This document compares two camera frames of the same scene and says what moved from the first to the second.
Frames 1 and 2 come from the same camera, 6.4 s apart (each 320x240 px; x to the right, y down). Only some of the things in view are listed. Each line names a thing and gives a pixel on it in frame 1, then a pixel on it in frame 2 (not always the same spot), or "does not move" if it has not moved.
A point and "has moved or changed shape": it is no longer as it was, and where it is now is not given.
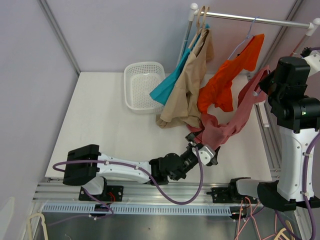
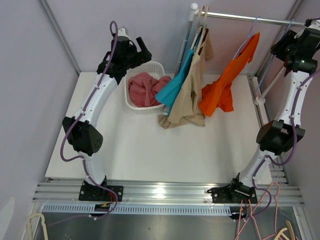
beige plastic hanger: [203, 31] does not move
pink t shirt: [213, 133] → [143, 87]
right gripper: [264, 84] → [277, 48]
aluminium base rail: [167, 198] does not move
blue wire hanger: [248, 36] has moved or changed shape
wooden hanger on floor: [289, 226] does not move
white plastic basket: [140, 79] does not move
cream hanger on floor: [43, 222] does not move
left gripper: [190, 138] → [142, 56]
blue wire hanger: [255, 93] → [273, 60]
